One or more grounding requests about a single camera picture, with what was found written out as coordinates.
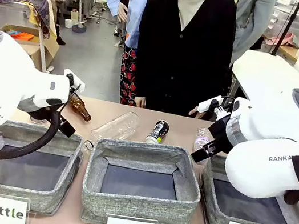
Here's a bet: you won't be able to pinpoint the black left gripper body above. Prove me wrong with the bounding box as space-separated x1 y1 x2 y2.
15 93 67 129

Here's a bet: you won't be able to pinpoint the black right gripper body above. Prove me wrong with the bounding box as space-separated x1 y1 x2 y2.
203 111 243 159

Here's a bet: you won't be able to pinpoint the small pink-label plastic bottle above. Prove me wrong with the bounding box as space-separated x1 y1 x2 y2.
192 126 214 155

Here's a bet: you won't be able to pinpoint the brown glass bottle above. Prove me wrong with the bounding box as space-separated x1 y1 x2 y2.
64 93 96 123

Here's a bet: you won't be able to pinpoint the crushed black drink can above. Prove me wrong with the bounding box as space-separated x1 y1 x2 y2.
144 117 172 147

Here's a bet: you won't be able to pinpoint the large clear plastic bottle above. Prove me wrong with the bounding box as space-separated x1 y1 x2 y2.
80 104 142 162

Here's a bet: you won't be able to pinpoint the grey fabric basket can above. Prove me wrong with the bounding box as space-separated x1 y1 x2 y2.
191 152 299 224

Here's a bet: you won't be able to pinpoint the grey fabric basket bottle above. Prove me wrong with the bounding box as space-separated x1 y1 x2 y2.
0 118 88 220

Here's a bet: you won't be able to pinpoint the grey fabric basket plastic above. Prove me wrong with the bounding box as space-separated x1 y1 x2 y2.
75 131 209 224

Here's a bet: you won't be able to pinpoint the person's left hand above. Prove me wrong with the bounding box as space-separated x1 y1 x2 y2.
188 104 207 120

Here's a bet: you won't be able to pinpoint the person's right hand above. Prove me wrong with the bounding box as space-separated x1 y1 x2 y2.
134 95 148 110

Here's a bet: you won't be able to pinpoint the brown cardboard box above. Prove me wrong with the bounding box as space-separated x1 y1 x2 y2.
0 21 63 74

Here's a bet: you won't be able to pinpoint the white table with clothes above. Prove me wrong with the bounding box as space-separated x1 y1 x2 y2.
0 0 67 75

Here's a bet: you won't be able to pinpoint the white rounded side table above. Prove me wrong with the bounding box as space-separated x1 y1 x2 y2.
225 47 299 116

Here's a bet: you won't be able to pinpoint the orange cloth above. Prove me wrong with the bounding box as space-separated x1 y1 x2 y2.
7 29 36 43

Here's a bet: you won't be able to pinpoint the red floral black skirt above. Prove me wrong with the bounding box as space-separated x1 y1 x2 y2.
114 44 147 108

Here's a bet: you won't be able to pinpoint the person in black cardigan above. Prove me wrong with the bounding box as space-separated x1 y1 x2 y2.
124 0 246 124

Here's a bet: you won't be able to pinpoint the blue round container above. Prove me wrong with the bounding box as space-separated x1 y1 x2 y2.
70 22 88 35

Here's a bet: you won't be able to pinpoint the white plastic jug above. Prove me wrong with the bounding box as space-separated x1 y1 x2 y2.
69 8 80 22

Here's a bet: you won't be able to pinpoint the pink cloth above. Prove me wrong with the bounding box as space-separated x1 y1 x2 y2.
265 28 299 50

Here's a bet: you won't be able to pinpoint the grey hooded jacket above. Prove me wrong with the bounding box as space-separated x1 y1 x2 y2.
226 0 277 70

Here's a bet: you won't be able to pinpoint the black stand pole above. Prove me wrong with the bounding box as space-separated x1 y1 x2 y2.
270 0 299 59

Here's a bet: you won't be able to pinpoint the clear plastic storage drawers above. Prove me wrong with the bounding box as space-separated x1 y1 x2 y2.
268 0 299 39

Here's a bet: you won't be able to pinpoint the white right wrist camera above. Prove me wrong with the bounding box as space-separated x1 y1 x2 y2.
196 93 223 117

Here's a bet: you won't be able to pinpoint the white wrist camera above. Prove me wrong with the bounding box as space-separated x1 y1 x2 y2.
196 93 223 117
60 67 88 93

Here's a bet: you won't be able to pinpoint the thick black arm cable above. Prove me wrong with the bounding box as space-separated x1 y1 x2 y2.
0 99 63 171

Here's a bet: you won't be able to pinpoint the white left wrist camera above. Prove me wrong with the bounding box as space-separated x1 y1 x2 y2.
60 67 88 93

